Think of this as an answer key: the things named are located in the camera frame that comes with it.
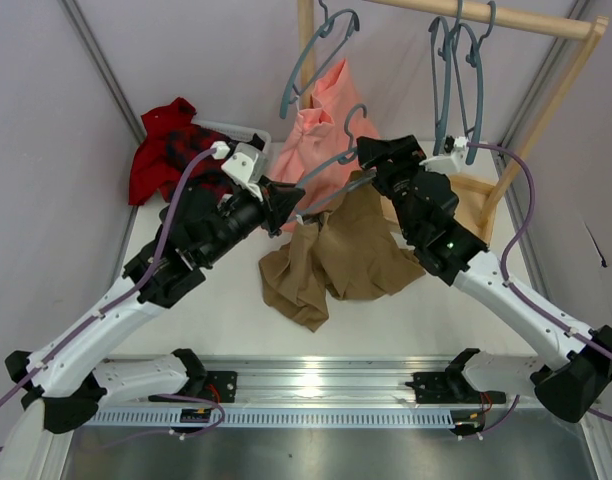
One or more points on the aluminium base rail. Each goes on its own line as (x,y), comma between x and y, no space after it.
(336,381)

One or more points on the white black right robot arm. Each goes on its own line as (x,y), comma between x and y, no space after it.
(572,364)

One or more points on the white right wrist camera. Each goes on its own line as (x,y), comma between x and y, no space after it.
(450,163)

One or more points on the blue hanger with pink skirt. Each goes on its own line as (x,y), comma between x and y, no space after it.
(314,23)

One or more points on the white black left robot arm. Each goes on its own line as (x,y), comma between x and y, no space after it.
(71,379)

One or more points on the white plastic basket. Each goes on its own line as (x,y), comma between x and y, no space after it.
(238,133)

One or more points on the red plaid garment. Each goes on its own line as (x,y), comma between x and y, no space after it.
(172,141)

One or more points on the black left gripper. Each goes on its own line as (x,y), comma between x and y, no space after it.
(272,208)

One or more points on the pink pleated skirt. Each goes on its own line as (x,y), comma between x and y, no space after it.
(334,91)

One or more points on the white slotted cable duct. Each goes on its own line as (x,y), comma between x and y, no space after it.
(235,417)

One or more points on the tan pleated skirt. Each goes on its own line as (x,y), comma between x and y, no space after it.
(346,251)

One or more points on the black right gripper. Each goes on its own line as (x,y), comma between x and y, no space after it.
(391,163)

